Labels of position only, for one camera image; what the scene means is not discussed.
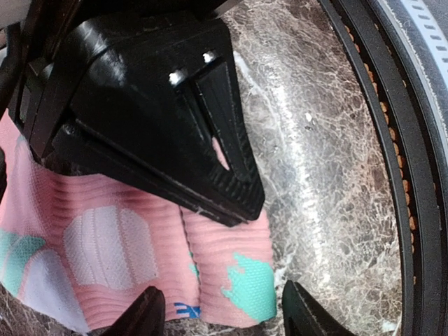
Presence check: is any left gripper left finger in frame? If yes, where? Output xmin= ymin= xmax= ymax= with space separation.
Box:
xmin=92 ymin=286 xmax=165 ymax=336

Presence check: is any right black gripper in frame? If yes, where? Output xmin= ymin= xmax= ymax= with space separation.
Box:
xmin=1 ymin=1 xmax=234 ymax=159

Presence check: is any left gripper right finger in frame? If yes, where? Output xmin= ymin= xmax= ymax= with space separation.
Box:
xmin=281 ymin=280 xmax=354 ymax=336

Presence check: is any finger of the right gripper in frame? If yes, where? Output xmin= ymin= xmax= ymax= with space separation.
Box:
xmin=52 ymin=20 xmax=265 ymax=227

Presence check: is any pink patterned sock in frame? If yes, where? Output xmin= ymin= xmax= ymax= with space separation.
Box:
xmin=1 ymin=116 xmax=277 ymax=333

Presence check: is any black front rail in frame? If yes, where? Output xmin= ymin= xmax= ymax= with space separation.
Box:
xmin=321 ymin=1 xmax=447 ymax=335

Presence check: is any white slotted cable duct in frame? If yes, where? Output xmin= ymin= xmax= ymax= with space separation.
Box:
xmin=401 ymin=0 xmax=447 ymax=73

